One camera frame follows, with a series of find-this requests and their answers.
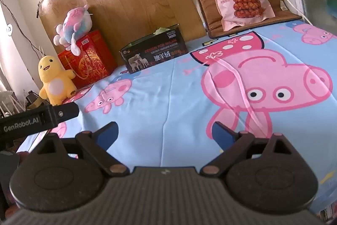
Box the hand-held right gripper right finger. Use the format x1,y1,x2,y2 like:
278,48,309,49
201,121,293,177

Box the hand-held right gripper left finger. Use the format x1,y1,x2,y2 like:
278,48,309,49
37,121,130,178

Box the dark printed tissue box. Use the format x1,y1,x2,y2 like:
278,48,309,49
119,24,189,74

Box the white stick rack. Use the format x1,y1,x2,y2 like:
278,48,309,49
0,91,27,118

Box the small dark object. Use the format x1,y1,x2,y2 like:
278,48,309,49
25,90,49,110

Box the yellow duck plush toy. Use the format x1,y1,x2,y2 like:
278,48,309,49
39,55,78,106

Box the printed cartoon bed sheet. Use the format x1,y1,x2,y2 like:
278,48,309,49
16,18,337,216

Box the red gift box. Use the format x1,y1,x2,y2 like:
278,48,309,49
57,29,118,90

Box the pink and blue plush toy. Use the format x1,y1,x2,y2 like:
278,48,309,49
53,4,93,57

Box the black wall cable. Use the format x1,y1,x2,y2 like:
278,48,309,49
0,0,43,62

